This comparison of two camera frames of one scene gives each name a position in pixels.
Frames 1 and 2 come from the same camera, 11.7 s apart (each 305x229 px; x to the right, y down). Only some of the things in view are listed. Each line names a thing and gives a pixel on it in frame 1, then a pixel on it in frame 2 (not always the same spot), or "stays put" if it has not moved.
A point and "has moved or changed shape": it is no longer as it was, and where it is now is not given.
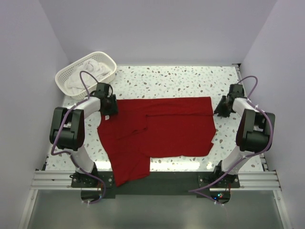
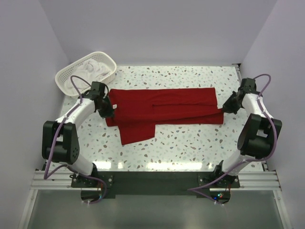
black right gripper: x=221 y=108 → x=229 y=105
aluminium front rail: x=260 y=181 stays put
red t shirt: x=144 y=129 has moved or changed shape
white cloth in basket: x=74 y=84 stays put
